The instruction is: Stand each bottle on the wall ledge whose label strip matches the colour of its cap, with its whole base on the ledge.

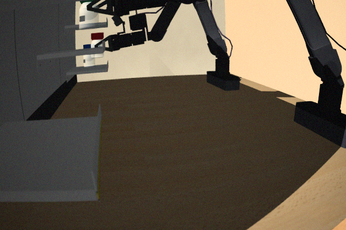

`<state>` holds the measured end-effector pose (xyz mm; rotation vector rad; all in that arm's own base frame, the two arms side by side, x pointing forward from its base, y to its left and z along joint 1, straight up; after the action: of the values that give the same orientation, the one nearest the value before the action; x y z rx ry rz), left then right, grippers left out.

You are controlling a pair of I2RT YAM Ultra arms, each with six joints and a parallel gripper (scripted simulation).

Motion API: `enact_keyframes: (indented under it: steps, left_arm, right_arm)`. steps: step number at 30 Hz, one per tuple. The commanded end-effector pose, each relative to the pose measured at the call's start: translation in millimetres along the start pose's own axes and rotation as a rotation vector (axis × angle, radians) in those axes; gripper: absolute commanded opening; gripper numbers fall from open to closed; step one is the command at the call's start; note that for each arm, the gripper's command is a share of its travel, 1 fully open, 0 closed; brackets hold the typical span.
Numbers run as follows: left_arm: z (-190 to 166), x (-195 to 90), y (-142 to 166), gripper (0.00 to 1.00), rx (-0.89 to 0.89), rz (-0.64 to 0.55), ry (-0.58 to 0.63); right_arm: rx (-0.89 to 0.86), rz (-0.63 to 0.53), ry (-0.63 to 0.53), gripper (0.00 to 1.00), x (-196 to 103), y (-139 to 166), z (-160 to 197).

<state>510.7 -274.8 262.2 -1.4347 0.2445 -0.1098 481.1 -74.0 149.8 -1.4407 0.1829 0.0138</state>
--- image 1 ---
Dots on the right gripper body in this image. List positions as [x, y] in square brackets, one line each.
[123, 40]

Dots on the white bottle with green cap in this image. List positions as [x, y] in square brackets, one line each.
[88, 19]

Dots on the bottle with dark blue cap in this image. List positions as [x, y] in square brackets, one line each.
[87, 60]

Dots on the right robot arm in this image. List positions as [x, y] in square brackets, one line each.
[216, 44]

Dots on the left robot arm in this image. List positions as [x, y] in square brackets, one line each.
[324, 60]

